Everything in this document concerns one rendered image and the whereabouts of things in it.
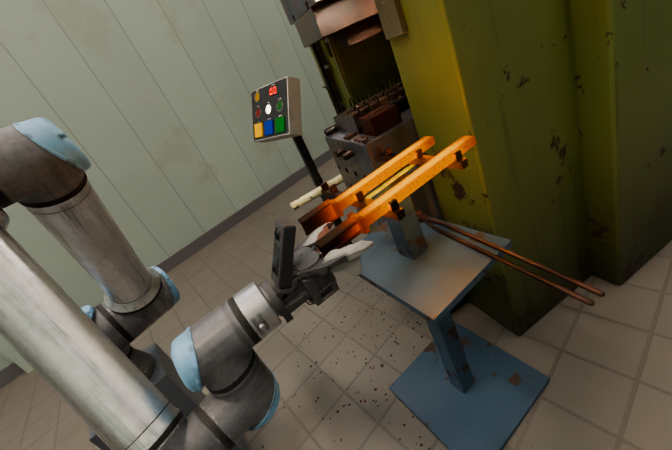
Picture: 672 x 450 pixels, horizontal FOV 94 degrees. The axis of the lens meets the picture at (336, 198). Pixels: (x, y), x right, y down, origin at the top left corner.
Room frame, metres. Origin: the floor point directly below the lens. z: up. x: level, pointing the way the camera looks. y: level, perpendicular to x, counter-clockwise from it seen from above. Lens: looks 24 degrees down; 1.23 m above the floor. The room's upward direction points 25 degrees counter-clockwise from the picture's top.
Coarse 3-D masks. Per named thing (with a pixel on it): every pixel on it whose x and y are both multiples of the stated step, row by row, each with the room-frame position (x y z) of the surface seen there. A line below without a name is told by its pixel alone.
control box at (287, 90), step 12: (276, 84) 1.71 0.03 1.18; (288, 84) 1.64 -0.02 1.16; (252, 96) 1.89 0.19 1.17; (264, 96) 1.79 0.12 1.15; (276, 96) 1.70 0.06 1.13; (288, 96) 1.62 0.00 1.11; (300, 96) 1.67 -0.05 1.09; (252, 108) 1.87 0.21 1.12; (264, 108) 1.77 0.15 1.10; (276, 108) 1.68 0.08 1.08; (288, 108) 1.60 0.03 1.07; (300, 108) 1.64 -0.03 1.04; (252, 120) 1.86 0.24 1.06; (264, 120) 1.76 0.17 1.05; (288, 120) 1.58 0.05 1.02; (300, 120) 1.62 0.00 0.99; (264, 132) 1.74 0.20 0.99; (288, 132) 1.57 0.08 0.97; (300, 132) 1.60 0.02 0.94
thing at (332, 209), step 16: (416, 144) 0.79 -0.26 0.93; (432, 144) 0.79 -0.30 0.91; (400, 160) 0.74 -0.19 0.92; (368, 176) 0.73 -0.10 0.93; (384, 176) 0.72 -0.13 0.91; (352, 192) 0.68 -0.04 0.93; (320, 208) 0.65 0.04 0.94; (336, 208) 0.65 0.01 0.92; (304, 224) 0.63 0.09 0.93; (320, 224) 0.64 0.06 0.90
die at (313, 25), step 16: (336, 0) 1.20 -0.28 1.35; (352, 0) 1.21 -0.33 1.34; (368, 0) 1.22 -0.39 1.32; (304, 16) 1.25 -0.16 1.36; (320, 16) 1.18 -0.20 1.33; (336, 16) 1.19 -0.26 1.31; (352, 16) 1.20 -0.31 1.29; (368, 16) 1.22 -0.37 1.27; (304, 32) 1.30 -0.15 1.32; (320, 32) 1.17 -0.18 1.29; (336, 32) 1.26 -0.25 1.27
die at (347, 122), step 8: (400, 88) 1.26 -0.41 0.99; (384, 96) 1.25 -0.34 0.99; (392, 96) 1.22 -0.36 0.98; (376, 104) 1.20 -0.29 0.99; (384, 104) 1.21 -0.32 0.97; (408, 104) 1.23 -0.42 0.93; (352, 112) 1.22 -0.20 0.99; (368, 112) 1.19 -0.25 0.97; (336, 120) 1.34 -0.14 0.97; (344, 120) 1.26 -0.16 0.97; (352, 120) 1.19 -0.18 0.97; (344, 128) 1.29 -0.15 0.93; (352, 128) 1.21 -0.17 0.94; (360, 128) 1.17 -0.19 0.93
